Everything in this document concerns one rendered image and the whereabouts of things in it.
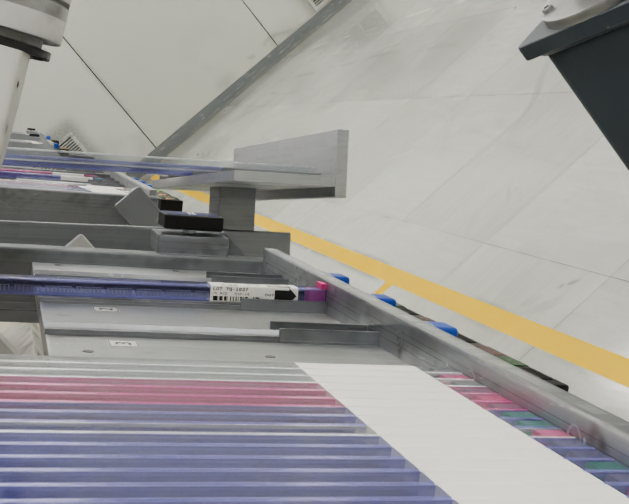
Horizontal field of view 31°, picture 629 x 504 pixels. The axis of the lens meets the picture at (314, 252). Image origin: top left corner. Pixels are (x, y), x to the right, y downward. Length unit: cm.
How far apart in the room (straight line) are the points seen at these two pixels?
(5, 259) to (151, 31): 752
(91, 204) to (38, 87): 665
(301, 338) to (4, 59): 24
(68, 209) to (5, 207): 9
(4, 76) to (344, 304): 25
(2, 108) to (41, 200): 102
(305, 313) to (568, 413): 33
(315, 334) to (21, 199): 109
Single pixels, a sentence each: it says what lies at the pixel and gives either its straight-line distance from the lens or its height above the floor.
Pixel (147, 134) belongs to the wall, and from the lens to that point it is 839.
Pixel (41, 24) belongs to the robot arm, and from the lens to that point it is 70.
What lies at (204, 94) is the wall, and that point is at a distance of 846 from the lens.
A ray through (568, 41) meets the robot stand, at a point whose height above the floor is 69.
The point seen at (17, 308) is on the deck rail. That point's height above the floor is 83.
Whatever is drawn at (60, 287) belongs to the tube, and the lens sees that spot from 73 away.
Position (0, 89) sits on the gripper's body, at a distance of 69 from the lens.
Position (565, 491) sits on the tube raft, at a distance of 37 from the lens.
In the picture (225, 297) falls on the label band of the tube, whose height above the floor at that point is 77.
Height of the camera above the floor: 95
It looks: 15 degrees down
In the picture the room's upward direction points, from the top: 39 degrees counter-clockwise
